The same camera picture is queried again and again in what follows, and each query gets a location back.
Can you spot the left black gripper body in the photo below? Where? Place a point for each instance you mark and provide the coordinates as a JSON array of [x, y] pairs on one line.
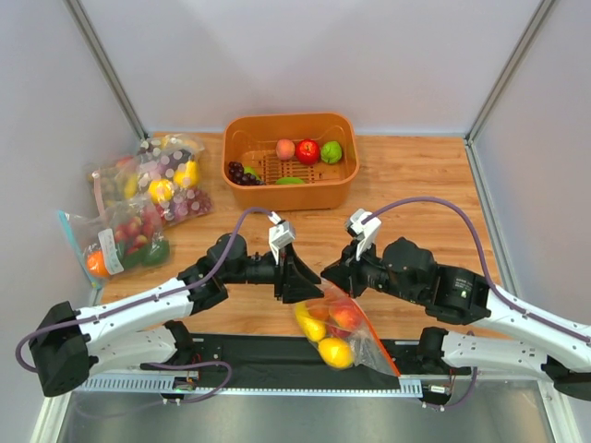
[[281, 275]]

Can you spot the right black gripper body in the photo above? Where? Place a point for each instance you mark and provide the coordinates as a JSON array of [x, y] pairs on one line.
[[353, 270]]

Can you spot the orange zip top bag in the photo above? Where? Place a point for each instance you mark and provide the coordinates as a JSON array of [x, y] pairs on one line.
[[364, 341]]

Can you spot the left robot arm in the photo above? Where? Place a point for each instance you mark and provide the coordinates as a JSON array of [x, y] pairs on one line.
[[146, 330]]

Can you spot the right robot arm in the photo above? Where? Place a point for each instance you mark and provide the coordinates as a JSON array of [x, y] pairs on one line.
[[536, 343]]

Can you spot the fake orange tangerine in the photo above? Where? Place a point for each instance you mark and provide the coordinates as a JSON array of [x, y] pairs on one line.
[[319, 312]]

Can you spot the fake persimmon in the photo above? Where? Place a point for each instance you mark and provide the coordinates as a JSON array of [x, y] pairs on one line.
[[345, 314]]

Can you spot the fake yellow mango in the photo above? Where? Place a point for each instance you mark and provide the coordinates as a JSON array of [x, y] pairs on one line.
[[312, 328]]

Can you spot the fake purple fruit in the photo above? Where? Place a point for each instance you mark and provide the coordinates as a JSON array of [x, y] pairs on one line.
[[338, 332]]

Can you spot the fake yellow lemon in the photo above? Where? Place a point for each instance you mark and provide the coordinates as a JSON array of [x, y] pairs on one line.
[[336, 353]]

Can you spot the fake purple grapes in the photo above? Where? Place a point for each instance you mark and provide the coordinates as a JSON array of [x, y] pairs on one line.
[[235, 172]]

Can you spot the fake green mango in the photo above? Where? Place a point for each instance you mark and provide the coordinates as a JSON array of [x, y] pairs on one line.
[[289, 180]]

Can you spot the fake green pear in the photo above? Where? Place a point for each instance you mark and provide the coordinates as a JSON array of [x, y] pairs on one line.
[[250, 170]]

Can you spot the blue zip bag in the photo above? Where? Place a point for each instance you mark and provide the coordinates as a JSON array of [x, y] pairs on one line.
[[127, 236]]

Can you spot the fake green apple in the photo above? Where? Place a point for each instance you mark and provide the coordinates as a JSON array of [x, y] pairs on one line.
[[331, 152]]

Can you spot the polka dot zip bag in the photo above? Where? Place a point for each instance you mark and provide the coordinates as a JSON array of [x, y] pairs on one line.
[[168, 174]]

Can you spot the fake red apple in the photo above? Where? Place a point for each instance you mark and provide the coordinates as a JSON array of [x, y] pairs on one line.
[[307, 152]]

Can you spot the fake peach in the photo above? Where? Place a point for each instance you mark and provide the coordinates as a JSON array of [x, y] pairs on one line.
[[285, 149]]

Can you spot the pink zip bag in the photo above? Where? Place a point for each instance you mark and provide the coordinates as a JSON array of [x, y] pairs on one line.
[[114, 182]]

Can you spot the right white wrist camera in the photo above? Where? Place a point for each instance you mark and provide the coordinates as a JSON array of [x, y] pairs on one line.
[[364, 228]]

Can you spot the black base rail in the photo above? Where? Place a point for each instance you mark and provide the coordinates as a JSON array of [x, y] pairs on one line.
[[287, 366]]

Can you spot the right aluminium frame post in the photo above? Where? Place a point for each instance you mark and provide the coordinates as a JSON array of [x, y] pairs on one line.
[[509, 70]]

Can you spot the aluminium frame post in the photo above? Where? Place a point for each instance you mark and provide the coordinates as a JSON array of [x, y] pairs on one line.
[[509, 70], [81, 17]]

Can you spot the left aluminium frame post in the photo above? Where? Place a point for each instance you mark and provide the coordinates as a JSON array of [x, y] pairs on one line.
[[81, 17]]

